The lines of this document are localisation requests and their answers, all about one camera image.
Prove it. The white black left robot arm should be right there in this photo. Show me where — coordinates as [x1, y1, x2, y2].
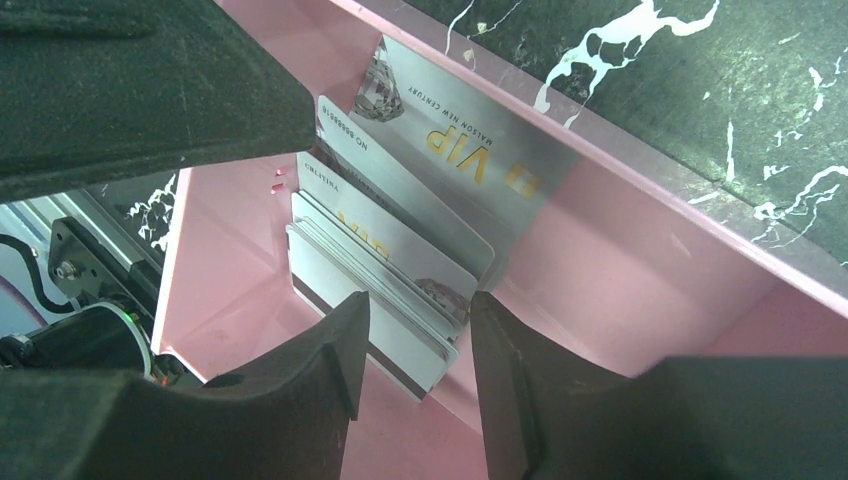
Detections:
[1, 1, 315, 381]

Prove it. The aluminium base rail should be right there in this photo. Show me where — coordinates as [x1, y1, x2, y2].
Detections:
[1, 171, 179, 314]

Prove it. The VIP card behind stack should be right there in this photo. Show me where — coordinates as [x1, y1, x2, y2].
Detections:
[292, 152, 477, 333]

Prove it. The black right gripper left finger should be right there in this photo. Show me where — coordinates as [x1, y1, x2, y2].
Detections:
[1, 292, 370, 479]

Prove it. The loose VIP card in tray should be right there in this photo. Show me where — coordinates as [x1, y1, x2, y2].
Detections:
[352, 36, 578, 248]

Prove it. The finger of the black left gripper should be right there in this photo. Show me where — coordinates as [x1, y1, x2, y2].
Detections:
[1, 1, 315, 202]

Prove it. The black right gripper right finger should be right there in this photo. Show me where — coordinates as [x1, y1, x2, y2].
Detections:
[470, 291, 847, 479]

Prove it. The stack of grey cards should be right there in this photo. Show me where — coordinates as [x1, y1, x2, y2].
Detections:
[286, 193, 458, 401]

